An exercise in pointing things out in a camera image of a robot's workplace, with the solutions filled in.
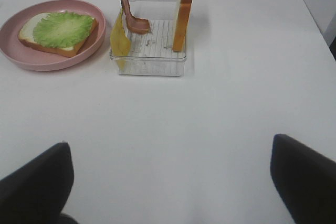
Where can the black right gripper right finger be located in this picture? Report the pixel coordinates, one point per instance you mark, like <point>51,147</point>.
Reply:
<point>304,180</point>

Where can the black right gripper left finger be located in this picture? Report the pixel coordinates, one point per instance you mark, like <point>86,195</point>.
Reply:
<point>38,191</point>

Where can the bread slice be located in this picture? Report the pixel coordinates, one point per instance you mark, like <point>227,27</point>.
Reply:
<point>25,36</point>
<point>183,8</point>

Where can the green lettuce leaf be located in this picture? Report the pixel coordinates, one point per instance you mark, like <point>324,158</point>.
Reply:
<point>62,30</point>

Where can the pink round plate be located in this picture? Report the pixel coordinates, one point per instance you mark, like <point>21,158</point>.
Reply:
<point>30,59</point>

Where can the yellow cheese slice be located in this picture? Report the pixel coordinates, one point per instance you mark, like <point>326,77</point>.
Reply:
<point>120,44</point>

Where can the upright bread slice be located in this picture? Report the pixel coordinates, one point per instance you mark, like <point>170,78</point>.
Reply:
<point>183,8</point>

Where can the clear right plastic tray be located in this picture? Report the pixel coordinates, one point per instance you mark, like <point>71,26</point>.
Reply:
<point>151,54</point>

